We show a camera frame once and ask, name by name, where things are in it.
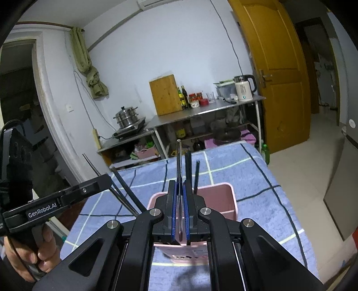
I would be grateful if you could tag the stainless steel steamer pot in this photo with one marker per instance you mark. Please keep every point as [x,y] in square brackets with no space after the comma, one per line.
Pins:
[127,116]

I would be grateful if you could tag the pink plastic utensil holder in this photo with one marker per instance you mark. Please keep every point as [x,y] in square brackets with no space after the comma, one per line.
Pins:
[220,197]

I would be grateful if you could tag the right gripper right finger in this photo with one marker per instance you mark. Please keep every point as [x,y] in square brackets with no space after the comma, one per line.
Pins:
[242,255]

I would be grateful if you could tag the grey refrigerator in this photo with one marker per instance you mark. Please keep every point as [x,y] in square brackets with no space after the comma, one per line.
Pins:
[341,196]

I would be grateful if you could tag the black wok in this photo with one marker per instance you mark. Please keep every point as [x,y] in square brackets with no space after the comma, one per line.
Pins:
[226,135]

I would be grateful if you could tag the blue checked tablecloth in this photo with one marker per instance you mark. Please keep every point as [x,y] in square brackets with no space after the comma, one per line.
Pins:
[231,180]

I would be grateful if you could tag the green capped bottle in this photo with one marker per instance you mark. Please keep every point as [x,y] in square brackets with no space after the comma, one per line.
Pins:
[265,153]

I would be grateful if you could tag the clear storage box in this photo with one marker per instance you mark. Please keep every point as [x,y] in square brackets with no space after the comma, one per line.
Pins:
[226,89]

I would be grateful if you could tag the person's left hand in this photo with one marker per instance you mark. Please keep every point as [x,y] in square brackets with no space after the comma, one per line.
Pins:
[19,255]

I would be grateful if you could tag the glass cup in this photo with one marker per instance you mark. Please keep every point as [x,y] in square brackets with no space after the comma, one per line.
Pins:
[210,97]

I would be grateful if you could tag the bamboo cutting board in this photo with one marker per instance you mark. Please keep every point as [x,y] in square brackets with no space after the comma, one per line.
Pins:
[165,95]

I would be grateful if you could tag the dark oil bottle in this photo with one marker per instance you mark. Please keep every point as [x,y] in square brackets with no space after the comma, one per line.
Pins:
[184,92]

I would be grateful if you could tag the pink small basket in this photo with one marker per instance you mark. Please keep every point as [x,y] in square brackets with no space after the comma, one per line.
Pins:
[147,153]

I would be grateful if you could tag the green hanging cloth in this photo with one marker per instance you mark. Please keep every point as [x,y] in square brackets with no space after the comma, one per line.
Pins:
[84,64]

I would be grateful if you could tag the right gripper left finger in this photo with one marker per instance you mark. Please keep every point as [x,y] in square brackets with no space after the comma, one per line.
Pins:
[117,256]

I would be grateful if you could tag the red lidded jar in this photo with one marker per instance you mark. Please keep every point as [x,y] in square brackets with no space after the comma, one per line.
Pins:
[194,101]

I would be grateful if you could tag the black induction cooker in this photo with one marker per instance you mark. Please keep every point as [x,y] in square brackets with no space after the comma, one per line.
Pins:
[130,130]

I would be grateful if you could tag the yellow power strip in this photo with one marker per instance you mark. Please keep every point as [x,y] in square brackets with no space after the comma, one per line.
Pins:
[96,138]

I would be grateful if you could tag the wooden door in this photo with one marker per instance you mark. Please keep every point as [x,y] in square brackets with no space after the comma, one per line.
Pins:
[281,70]

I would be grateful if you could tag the white electric kettle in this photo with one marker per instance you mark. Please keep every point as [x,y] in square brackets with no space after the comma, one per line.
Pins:
[245,87]

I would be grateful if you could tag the white air conditioner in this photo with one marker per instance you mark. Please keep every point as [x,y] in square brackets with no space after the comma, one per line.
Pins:
[149,4]

